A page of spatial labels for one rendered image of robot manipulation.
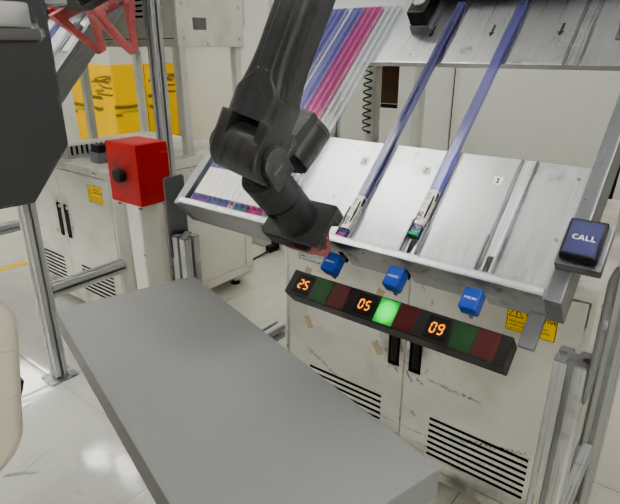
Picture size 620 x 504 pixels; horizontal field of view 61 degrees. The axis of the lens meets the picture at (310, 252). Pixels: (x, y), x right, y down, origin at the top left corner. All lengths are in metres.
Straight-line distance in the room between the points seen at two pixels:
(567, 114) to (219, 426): 2.27
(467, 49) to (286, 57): 0.47
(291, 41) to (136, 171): 0.84
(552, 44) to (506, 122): 1.78
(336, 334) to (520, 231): 0.67
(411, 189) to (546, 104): 1.89
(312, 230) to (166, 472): 0.34
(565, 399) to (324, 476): 0.34
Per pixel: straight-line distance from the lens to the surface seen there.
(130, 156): 1.37
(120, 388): 0.72
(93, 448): 1.61
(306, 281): 0.81
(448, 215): 0.77
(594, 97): 2.63
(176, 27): 2.00
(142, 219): 1.44
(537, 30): 0.99
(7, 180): 0.45
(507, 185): 0.78
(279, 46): 0.59
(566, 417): 0.76
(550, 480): 0.83
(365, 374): 1.30
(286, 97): 0.58
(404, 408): 1.29
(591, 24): 0.98
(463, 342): 0.69
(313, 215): 0.70
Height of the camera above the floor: 0.99
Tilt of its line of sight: 21 degrees down
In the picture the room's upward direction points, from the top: straight up
